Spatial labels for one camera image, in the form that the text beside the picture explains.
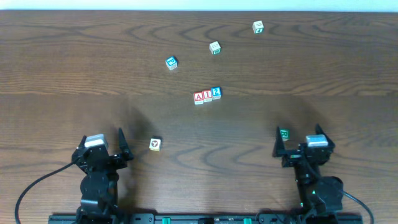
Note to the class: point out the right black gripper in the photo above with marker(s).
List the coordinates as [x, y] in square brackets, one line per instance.
[302, 157]

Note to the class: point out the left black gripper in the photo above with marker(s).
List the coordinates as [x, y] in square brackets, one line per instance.
[101, 159]

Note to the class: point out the blue number 2 block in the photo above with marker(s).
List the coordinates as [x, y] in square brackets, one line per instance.
[216, 93]

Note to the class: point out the red letter I block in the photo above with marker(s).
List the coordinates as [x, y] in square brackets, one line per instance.
[207, 96]

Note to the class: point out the red letter A block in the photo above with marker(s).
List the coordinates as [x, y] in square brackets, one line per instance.
[198, 98]

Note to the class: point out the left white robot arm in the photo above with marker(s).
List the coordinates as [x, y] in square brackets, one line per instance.
[99, 187]

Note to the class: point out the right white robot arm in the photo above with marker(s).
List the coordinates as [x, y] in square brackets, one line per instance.
[321, 196]

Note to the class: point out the green letter R block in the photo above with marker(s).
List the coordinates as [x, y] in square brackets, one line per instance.
[285, 134]

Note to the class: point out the brown symbol wooden block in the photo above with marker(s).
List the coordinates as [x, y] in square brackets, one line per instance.
[155, 144]

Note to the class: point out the blue letter P block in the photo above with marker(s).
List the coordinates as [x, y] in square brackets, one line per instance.
[171, 63]

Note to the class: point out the green number 4 block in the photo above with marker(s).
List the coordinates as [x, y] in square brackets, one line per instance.
[258, 27]

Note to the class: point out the green number 27 block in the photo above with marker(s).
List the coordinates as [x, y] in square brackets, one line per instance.
[215, 48]

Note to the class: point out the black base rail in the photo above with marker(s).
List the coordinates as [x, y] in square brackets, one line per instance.
[262, 218]

